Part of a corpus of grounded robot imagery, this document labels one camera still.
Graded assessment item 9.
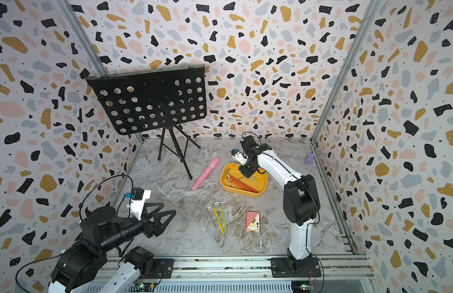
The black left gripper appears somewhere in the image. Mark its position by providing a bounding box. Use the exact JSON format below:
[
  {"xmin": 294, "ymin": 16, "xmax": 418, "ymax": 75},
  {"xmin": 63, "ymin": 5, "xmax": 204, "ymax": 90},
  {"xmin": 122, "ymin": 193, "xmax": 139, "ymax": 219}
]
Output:
[{"xmin": 100, "ymin": 201, "xmax": 176, "ymax": 255}]

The red sleeved hex key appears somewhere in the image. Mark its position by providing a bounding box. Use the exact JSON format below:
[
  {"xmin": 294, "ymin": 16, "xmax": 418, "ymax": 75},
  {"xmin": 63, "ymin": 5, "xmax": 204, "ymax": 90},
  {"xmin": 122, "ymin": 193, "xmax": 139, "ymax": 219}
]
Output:
[{"xmin": 226, "ymin": 174, "xmax": 258, "ymax": 194}]

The orange sleeved hex key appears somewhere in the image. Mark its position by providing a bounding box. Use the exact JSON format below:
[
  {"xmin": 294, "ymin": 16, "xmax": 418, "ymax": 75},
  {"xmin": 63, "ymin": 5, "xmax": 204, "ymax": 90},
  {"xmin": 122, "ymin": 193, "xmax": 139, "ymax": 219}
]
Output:
[{"xmin": 229, "ymin": 177, "xmax": 260, "ymax": 194}]

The yellow sleeved hex key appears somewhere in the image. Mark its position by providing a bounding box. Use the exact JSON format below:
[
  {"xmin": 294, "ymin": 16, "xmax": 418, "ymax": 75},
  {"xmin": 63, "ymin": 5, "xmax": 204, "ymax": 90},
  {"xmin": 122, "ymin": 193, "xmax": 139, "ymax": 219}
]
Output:
[{"xmin": 213, "ymin": 201, "xmax": 225, "ymax": 235}]

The green sleeved hex key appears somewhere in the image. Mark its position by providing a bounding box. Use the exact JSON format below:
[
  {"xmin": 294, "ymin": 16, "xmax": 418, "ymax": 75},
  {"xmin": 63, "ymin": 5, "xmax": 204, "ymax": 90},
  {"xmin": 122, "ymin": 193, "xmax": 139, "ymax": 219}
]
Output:
[{"xmin": 219, "ymin": 201, "xmax": 228, "ymax": 232}]

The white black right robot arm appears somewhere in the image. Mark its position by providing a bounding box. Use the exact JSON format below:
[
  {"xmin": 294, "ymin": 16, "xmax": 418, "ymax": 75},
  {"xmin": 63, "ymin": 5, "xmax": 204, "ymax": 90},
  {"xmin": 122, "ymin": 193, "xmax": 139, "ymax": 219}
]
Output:
[{"xmin": 231, "ymin": 136, "xmax": 321, "ymax": 278}]

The second left robot arm base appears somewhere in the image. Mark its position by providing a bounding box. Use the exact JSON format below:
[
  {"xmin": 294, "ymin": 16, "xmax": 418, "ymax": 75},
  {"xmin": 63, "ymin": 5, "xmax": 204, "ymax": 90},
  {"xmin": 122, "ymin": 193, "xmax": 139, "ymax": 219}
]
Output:
[{"xmin": 100, "ymin": 246, "xmax": 175, "ymax": 293}]

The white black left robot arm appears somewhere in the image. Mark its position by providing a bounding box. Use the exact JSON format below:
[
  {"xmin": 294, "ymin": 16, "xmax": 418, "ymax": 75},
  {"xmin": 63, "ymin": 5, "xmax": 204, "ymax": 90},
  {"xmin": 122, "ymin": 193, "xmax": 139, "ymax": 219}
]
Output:
[{"xmin": 48, "ymin": 203, "xmax": 176, "ymax": 293}]

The yellow plastic storage box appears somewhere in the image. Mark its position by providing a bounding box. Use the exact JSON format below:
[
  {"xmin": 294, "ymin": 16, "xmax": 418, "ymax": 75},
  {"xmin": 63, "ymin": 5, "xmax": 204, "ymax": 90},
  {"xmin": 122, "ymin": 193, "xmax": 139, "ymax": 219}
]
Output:
[{"xmin": 220, "ymin": 162, "xmax": 268, "ymax": 198}]

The playing card box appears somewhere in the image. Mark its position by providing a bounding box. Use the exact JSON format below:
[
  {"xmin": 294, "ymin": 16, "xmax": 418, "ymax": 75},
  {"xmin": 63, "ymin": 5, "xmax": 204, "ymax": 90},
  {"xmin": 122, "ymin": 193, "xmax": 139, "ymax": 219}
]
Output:
[{"xmin": 246, "ymin": 211, "xmax": 260, "ymax": 231}]

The pink cylindrical massager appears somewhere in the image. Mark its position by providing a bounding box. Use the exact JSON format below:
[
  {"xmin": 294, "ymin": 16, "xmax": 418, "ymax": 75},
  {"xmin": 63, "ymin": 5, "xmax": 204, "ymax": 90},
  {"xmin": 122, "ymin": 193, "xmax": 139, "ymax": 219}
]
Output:
[{"xmin": 192, "ymin": 157, "xmax": 220, "ymax": 190}]

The purple rabbit toy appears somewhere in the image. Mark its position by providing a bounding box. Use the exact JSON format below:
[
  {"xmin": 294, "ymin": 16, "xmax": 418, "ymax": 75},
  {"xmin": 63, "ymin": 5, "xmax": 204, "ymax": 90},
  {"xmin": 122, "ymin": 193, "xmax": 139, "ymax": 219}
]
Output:
[{"xmin": 304, "ymin": 153, "xmax": 315, "ymax": 166}]

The black perforated music stand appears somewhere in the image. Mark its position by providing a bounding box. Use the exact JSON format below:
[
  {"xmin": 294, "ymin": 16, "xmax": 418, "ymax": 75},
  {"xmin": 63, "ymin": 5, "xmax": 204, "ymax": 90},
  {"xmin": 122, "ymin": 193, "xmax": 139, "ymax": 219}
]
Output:
[{"xmin": 85, "ymin": 65, "xmax": 208, "ymax": 164}]

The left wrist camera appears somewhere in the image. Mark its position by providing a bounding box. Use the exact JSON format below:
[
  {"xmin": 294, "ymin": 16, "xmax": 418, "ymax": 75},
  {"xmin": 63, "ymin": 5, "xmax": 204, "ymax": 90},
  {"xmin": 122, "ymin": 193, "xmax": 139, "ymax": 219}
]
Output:
[{"xmin": 126, "ymin": 188, "xmax": 151, "ymax": 220}]

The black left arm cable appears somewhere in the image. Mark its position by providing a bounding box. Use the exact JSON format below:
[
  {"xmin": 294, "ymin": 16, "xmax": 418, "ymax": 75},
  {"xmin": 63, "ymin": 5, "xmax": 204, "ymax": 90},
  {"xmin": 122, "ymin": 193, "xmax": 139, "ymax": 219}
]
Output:
[{"xmin": 79, "ymin": 173, "xmax": 135, "ymax": 222}]

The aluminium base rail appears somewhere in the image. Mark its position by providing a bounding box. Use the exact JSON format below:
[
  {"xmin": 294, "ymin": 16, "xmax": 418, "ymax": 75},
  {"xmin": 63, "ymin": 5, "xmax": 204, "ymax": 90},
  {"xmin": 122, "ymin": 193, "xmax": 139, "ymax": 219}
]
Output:
[{"xmin": 116, "ymin": 255, "xmax": 379, "ymax": 293}]

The aluminium corner post right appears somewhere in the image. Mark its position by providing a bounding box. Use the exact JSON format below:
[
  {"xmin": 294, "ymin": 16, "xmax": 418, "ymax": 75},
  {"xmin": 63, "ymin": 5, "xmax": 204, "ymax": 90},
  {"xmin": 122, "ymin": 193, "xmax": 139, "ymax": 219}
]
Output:
[{"xmin": 310, "ymin": 0, "xmax": 381, "ymax": 144}]

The aluminium corner post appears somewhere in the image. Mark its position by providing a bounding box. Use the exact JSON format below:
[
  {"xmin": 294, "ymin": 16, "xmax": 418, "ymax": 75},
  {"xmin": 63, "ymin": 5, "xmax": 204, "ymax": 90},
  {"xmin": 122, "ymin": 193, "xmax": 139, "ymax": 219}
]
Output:
[
  {"xmin": 310, "ymin": 0, "xmax": 381, "ymax": 144},
  {"xmin": 56, "ymin": 1, "xmax": 147, "ymax": 143}
]

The aluminium corner post left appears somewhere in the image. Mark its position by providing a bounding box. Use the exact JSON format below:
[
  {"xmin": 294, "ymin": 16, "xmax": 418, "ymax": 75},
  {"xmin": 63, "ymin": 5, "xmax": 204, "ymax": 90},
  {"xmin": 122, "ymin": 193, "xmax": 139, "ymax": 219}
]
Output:
[{"xmin": 56, "ymin": 1, "xmax": 147, "ymax": 143}]

